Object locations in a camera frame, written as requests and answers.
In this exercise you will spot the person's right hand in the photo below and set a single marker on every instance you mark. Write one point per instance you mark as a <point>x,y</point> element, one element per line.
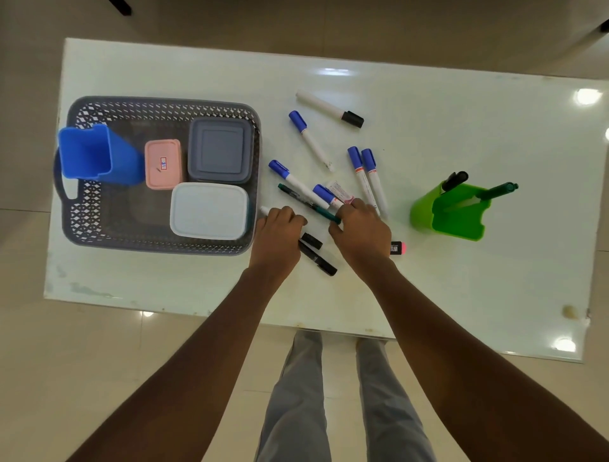
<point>364,238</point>

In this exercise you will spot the white rectangular lidded container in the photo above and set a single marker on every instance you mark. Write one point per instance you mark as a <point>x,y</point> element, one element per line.
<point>209,211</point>

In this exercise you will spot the pink highlighter with black body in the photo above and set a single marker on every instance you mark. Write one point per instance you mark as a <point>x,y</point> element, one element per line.
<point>397,248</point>

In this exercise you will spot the white marker with blue cap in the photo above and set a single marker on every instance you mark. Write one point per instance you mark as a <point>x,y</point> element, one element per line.
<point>376,181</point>
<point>325,194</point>
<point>361,178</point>
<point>311,141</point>
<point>295,181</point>

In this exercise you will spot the small white labelled tube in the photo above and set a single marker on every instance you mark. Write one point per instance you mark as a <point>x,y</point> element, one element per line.
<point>340,191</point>

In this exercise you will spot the person's left forearm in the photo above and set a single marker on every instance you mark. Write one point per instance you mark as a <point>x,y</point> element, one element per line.
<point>200,361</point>

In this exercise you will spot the grey plastic lattice basket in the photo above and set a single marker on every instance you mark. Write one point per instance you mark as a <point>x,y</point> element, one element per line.
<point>123,223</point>

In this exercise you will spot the green plastic pen holder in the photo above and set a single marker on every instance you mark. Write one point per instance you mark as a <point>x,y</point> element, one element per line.
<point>456,223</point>

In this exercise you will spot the grey square lidded container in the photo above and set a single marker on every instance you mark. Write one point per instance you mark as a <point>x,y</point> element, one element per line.
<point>220,150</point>

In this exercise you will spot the person's grey trousers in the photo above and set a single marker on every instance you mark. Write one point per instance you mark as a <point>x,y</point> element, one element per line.
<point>295,404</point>

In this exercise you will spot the white marker with green cap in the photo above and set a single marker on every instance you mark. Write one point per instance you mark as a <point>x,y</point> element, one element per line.
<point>497,191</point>

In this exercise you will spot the person's left hand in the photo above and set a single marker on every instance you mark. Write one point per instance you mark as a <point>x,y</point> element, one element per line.
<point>273,247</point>

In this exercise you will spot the person's right thumb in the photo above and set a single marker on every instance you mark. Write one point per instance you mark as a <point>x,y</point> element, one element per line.
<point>335,230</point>

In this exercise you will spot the blue plastic pen holder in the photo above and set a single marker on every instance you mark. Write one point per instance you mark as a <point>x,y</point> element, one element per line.
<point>102,154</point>

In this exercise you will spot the dark green pen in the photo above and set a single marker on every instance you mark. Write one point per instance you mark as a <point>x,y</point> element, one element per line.
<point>304,202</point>

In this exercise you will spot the person's left fingers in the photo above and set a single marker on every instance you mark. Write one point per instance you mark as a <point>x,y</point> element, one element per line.
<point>285,215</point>

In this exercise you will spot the person's right forearm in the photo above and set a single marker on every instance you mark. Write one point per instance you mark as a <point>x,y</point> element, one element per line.
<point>456,371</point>

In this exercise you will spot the white marker with black cap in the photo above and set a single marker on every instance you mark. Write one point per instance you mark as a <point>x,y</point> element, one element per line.
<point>323,107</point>

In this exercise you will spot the small pink lidded box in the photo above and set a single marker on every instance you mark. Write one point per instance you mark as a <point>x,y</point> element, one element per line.
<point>164,166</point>

